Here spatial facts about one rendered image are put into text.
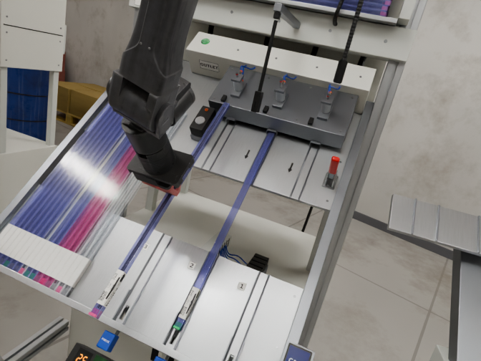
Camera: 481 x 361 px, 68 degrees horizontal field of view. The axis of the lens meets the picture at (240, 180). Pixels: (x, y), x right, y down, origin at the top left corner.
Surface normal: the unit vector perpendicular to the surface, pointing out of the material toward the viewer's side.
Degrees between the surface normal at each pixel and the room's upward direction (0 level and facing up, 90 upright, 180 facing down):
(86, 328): 90
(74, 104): 90
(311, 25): 90
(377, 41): 90
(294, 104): 43
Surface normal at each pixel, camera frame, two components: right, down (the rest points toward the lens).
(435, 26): -0.58, 0.13
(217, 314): -0.07, -0.53
